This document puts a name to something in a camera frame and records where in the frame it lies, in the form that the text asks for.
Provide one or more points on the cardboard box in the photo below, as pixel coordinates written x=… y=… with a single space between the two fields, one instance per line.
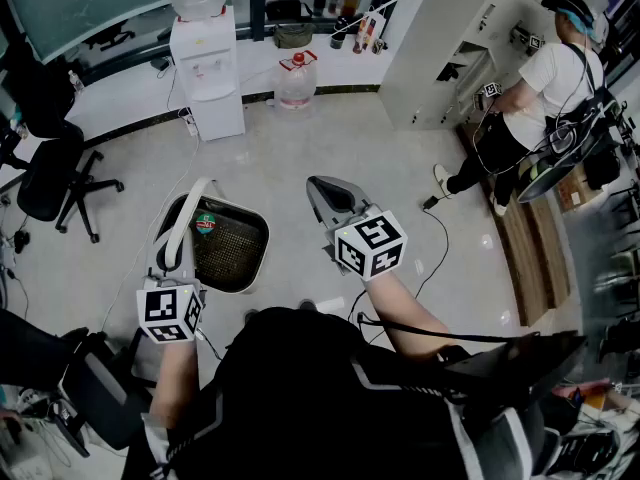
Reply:
x=575 y=193

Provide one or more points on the person's black shirt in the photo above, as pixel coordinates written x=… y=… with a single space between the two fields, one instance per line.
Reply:
x=310 y=398

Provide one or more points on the person's shoe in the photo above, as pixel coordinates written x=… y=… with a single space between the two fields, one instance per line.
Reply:
x=307 y=304
x=251 y=315

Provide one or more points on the person's right forearm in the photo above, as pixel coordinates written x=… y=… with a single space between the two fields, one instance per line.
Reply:
x=395 y=308

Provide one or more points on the white paper sheet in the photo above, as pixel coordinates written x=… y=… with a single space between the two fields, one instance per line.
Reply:
x=331 y=304

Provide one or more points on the small clear bottle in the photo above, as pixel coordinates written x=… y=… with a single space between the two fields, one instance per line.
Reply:
x=76 y=82

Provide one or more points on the black power adapter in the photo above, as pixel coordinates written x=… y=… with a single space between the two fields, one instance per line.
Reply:
x=431 y=202

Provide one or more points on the white cabinet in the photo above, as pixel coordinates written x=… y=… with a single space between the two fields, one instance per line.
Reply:
x=430 y=58

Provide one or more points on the person's right shoe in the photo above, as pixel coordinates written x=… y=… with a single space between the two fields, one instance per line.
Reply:
x=307 y=304

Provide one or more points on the person's left forearm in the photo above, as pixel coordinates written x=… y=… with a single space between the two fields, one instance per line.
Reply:
x=175 y=378

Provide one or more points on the white power strip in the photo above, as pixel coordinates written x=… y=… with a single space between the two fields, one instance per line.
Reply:
x=190 y=123

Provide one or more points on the black bag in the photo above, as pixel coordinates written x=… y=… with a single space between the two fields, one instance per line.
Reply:
x=282 y=10

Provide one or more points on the black mesh chair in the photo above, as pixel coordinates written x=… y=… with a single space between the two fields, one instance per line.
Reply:
x=100 y=393

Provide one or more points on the green bag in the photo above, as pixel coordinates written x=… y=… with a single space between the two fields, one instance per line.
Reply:
x=294 y=35

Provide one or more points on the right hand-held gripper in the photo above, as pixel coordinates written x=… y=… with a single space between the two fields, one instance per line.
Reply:
x=370 y=243

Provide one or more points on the white paper bag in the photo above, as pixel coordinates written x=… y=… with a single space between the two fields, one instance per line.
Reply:
x=370 y=30

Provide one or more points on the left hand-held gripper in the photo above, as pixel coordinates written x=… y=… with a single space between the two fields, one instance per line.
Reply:
x=167 y=313

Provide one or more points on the black office chair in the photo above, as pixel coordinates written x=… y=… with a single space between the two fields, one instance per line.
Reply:
x=47 y=178

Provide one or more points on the clear water jug red cap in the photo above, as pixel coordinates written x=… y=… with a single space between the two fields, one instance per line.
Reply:
x=295 y=85

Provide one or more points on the person's left shoe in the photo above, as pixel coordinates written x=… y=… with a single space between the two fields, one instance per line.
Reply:
x=251 y=315

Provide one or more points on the white water dispenser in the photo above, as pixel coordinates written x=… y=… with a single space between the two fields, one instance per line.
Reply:
x=212 y=73

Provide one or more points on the brown wooden bench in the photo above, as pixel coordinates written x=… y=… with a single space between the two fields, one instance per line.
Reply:
x=537 y=253

